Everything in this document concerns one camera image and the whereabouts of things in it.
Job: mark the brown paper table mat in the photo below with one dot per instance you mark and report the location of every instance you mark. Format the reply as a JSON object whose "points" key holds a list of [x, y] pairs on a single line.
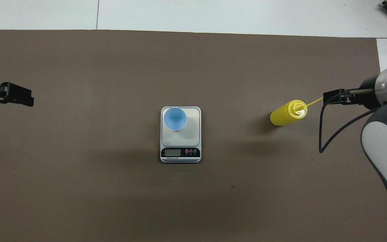
{"points": [[113, 201]]}

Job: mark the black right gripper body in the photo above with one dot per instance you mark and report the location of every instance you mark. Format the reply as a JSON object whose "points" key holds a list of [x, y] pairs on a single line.
{"points": [[364, 97]]}

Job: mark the light blue plastic cup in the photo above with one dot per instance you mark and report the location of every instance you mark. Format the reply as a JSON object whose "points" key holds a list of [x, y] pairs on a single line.
{"points": [[175, 118]]}

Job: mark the silver digital kitchen scale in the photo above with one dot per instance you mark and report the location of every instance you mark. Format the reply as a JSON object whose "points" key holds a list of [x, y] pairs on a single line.
{"points": [[180, 141]]}

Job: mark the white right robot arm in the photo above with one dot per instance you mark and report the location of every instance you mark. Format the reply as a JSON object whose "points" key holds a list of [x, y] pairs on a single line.
{"points": [[381, 144]]}

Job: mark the yellow squeeze bottle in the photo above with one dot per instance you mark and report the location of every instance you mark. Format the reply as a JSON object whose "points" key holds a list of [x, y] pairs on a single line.
{"points": [[284, 114]]}

